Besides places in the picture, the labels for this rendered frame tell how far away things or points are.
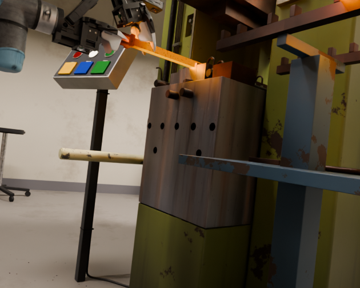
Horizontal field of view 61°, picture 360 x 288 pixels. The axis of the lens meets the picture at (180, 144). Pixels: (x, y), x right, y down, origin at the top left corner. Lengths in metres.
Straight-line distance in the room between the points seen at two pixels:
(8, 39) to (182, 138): 0.55
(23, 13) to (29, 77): 3.31
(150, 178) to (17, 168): 3.12
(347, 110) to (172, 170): 0.55
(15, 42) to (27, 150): 3.32
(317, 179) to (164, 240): 0.72
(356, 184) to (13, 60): 0.74
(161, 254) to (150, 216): 0.14
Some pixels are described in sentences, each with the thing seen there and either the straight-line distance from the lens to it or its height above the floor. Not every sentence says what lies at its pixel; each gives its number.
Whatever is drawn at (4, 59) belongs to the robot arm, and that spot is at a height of 0.85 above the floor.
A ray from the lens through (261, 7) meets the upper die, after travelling 1.35.
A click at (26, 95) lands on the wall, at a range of 4.14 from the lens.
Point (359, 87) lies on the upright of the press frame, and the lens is 0.99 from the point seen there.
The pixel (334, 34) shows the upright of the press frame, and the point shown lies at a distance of 0.99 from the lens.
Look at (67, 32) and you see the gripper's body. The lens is 0.91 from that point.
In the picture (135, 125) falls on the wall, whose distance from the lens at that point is 4.24.
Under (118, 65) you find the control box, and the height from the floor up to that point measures 1.02.
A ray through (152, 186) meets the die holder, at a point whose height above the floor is 0.55.
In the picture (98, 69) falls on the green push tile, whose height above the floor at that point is 1.00.
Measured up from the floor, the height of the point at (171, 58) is 0.99.
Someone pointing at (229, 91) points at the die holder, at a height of 0.88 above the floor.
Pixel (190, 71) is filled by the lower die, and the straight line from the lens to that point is 1.13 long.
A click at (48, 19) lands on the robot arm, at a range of 0.88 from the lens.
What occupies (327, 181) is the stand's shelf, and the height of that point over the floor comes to 0.67.
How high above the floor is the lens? 0.69
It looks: 1 degrees up
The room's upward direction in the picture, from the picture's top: 6 degrees clockwise
